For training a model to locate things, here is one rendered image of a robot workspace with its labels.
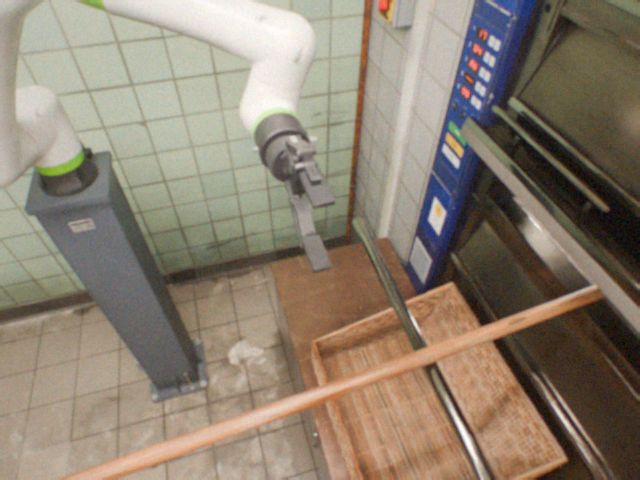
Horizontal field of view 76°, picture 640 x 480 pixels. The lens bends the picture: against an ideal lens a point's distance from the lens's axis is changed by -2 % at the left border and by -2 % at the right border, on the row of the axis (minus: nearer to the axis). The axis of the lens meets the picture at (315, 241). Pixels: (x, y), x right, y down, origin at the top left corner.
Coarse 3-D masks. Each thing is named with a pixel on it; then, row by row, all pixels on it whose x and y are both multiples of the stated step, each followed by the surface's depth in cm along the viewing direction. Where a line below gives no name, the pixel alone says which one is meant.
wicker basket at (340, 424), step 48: (336, 336) 133; (384, 336) 144; (432, 336) 142; (384, 384) 137; (480, 384) 122; (336, 432) 125; (384, 432) 127; (432, 432) 127; (480, 432) 123; (528, 432) 107
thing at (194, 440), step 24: (528, 312) 83; (552, 312) 83; (456, 336) 80; (480, 336) 80; (408, 360) 76; (432, 360) 77; (336, 384) 73; (360, 384) 74; (264, 408) 71; (288, 408) 71; (192, 432) 68; (216, 432) 68; (240, 432) 69; (120, 456) 66; (144, 456) 66; (168, 456) 66
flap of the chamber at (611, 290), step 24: (480, 144) 85; (504, 144) 87; (552, 144) 92; (504, 168) 80; (528, 168) 81; (552, 168) 83; (576, 168) 86; (528, 192) 75; (552, 192) 77; (576, 192) 78; (600, 192) 80; (600, 216) 74; (624, 216) 76; (600, 240) 69; (624, 240) 70; (624, 264) 65; (600, 288) 63; (624, 312) 60
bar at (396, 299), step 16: (352, 224) 106; (368, 240) 100; (368, 256) 99; (384, 272) 94; (384, 288) 93; (400, 304) 88; (400, 320) 87; (416, 336) 83; (432, 368) 79; (432, 384) 77; (448, 400) 75; (448, 416) 73; (464, 416) 73; (464, 432) 71; (464, 448) 70; (480, 448) 70; (480, 464) 67
